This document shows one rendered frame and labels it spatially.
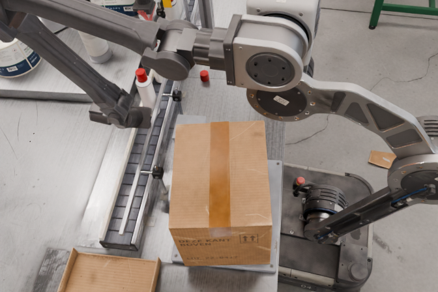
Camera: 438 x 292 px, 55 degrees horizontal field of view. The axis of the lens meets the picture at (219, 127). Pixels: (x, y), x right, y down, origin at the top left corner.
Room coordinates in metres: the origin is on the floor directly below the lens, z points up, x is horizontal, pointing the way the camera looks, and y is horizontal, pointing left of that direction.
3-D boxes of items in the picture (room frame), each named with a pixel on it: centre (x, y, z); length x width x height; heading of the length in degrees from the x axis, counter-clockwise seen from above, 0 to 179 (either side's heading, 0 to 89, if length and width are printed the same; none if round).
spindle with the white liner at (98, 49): (1.28, 0.43, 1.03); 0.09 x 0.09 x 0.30
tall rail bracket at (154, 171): (0.66, 0.22, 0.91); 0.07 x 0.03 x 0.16; 76
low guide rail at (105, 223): (1.02, 0.24, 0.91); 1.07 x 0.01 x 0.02; 166
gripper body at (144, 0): (1.29, 0.20, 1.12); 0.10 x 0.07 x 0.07; 166
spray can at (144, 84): (0.95, 0.22, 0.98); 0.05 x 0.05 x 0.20
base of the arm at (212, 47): (0.62, -0.02, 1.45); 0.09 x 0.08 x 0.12; 159
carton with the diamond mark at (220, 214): (0.54, 0.01, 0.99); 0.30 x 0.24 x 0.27; 174
